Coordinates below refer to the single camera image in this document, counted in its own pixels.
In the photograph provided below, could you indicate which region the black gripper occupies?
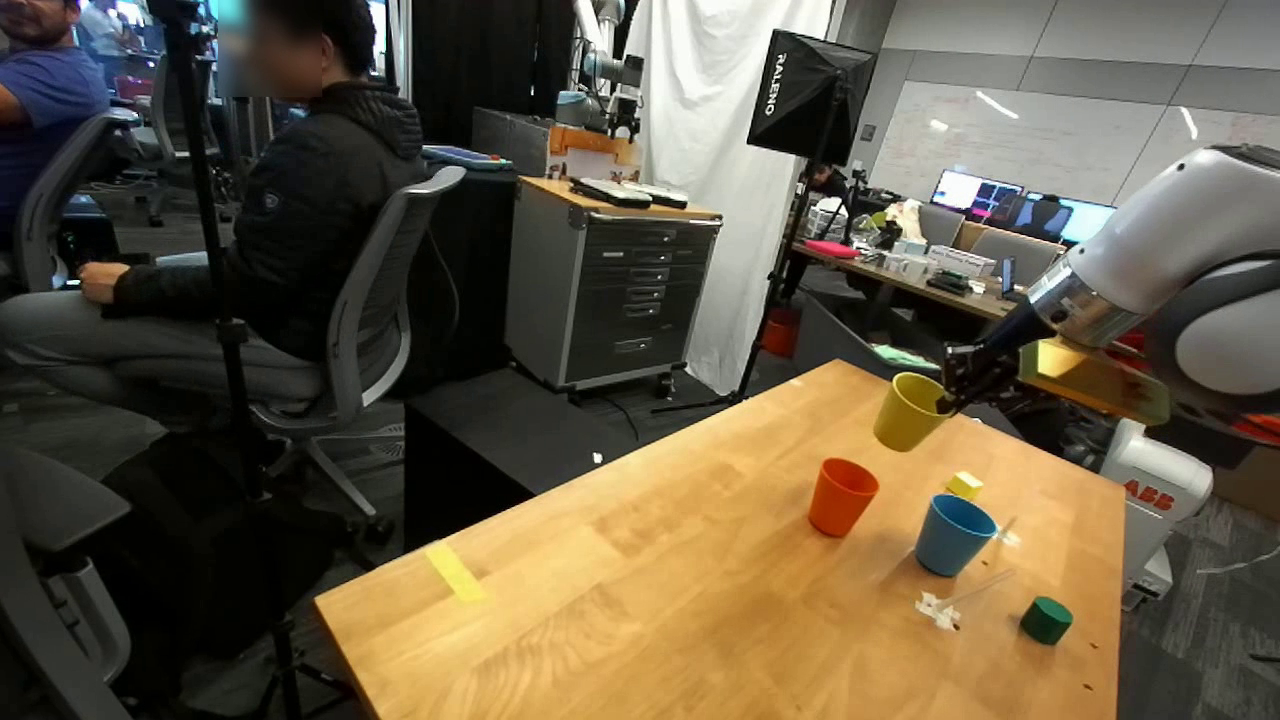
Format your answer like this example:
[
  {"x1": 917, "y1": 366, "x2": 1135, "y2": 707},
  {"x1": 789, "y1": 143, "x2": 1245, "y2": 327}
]
[{"x1": 935, "y1": 299, "x2": 1061, "y2": 416}]

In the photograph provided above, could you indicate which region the yellow plastic cup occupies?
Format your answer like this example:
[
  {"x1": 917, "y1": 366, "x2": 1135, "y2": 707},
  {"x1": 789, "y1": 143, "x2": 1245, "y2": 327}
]
[{"x1": 872, "y1": 370, "x2": 954, "y2": 457}]

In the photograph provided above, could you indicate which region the blue plastic cup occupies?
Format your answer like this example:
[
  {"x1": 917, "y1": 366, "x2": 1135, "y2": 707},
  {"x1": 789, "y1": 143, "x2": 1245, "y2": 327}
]
[{"x1": 912, "y1": 491, "x2": 1000, "y2": 582}]

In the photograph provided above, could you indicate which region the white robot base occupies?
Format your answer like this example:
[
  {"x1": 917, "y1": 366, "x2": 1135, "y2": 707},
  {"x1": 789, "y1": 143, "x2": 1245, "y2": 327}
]
[{"x1": 1096, "y1": 416, "x2": 1216, "y2": 599}]

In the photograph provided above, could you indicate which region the cluttered background desk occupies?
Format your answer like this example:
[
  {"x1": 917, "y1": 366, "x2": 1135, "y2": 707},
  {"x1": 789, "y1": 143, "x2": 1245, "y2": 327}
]
[{"x1": 796, "y1": 197, "x2": 1046, "y2": 352}]

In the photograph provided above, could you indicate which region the yellow cube block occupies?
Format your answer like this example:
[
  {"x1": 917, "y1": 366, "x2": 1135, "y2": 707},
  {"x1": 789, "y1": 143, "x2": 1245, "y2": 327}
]
[{"x1": 939, "y1": 470, "x2": 991, "y2": 510}]

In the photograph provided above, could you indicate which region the clear plastic stick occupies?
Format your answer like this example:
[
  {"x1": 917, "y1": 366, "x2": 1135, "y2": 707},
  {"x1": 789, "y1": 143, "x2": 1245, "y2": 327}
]
[{"x1": 975, "y1": 518, "x2": 1026, "y2": 567}]

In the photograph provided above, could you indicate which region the orange plastic cup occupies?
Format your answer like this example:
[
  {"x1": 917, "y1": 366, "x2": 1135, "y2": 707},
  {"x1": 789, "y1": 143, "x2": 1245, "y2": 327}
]
[{"x1": 804, "y1": 457, "x2": 883, "y2": 546}]

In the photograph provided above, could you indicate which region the row of background monitors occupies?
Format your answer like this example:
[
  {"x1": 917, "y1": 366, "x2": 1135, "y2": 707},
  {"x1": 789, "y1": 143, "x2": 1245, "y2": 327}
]
[{"x1": 928, "y1": 170, "x2": 1133, "y2": 256}]

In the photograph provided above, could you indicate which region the red container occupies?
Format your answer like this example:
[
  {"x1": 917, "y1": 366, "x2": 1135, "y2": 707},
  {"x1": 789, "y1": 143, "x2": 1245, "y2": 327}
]
[{"x1": 759, "y1": 299, "x2": 804, "y2": 362}]

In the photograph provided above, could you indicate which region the black light stand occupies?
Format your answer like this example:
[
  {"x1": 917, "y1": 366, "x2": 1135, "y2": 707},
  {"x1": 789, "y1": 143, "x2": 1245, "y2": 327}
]
[{"x1": 734, "y1": 155, "x2": 825, "y2": 404}]

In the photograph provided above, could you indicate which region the small white plastic piece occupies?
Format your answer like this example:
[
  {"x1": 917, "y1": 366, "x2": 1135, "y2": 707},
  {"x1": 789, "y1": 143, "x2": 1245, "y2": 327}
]
[{"x1": 912, "y1": 589, "x2": 970, "y2": 637}]

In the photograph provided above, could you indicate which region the green cylinder block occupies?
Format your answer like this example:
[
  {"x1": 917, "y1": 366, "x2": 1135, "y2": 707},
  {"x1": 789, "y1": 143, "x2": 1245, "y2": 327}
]
[{"x1": 1018, "y1": 594, "x2": 1075, "y2": 647}]

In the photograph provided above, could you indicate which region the black softbox light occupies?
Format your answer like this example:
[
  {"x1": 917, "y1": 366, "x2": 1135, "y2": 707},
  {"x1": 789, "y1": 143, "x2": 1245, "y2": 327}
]
[{"x1": 745, "y1": 30, "x2": 881, "y2": 170}]

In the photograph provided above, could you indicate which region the white curtain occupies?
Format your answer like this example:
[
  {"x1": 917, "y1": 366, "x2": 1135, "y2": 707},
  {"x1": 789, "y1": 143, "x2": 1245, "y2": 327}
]
[{"x1": 624, "y1": 0, "x2": 846, "y2": 398}]

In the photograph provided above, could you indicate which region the grey drawer cabinet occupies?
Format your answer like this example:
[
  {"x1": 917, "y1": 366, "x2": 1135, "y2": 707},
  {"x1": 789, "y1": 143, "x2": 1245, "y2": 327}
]
[{"x1": 500, "y1": 177, "x2": 727, "y2": 398}]

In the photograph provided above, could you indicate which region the orange cardboard box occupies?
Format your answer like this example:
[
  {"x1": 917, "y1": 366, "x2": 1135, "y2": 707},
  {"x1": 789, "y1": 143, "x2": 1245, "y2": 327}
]
[{"x1": 539, "y1": 122, "x2": 644, "y2": 187}]

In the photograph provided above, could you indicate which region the yellow tape strip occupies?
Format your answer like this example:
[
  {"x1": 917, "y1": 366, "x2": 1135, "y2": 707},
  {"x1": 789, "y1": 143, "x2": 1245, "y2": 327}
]
[{"x1": 424, "y1": 539, "x2": 492, "y2": 611}]

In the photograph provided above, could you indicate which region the grey mesh office chair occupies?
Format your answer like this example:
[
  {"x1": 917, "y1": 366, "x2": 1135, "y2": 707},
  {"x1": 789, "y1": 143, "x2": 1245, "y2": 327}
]
[{"x1": 246, "y1": 162, "x2": 471, "y2": 526}]

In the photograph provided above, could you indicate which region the person in black jacket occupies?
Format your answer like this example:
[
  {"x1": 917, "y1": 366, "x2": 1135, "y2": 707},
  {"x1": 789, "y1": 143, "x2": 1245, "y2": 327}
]
[{"x1": 0, "y1": 0, "x2": 434, "y2": 404}]

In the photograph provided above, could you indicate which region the person in blue shirt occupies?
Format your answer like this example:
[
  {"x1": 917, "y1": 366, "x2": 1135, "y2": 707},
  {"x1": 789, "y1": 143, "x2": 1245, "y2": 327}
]
[{"x1": 0, "y1": 0, "x2": 114, "y2": 215}]

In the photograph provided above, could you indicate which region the yellowish wrist camera box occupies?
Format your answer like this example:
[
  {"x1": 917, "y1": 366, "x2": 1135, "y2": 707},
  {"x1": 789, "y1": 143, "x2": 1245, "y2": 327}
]
[{"x1": 1018, "y1": 334, "x2": 1177, "y2": 428}]

